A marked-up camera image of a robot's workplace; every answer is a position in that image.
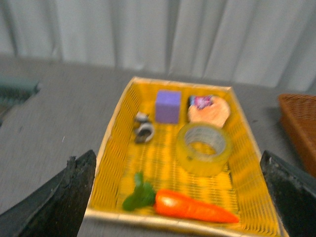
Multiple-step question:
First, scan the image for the grey-green object at table edge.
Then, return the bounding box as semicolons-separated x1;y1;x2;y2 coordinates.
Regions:
0;75;40;125

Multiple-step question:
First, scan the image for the brown wicker basket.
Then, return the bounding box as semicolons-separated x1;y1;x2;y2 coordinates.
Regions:
278;93;316;177

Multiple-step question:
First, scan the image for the small colourful snack packet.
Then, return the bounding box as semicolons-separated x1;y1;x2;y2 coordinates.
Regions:
188;95;213;110

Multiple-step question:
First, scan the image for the yellow woven basket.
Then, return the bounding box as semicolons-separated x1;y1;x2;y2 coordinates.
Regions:
85;77;287;237

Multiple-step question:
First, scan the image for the purple foam cube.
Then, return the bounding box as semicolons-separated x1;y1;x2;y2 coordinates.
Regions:
155;90;182;124

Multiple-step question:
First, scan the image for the white pleated curtain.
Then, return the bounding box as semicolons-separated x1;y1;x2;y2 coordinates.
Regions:
0;0;316;91

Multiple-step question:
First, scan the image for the toy bread bun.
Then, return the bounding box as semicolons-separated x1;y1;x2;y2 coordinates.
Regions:
187;95;231;128

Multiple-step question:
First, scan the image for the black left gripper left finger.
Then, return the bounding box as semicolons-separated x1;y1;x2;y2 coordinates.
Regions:
0;150;96;237

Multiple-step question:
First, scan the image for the yellow packing tape roll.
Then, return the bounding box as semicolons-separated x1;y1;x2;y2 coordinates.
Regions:
175;123;233;177

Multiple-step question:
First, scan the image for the orange plastic carrot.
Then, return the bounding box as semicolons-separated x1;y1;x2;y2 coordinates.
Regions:
122;172;239;224

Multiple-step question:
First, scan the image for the small panda figurine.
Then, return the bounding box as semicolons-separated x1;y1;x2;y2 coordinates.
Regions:
134;112;155;144

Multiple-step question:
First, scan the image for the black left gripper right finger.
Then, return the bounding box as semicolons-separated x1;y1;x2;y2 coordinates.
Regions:
260;150;316;237

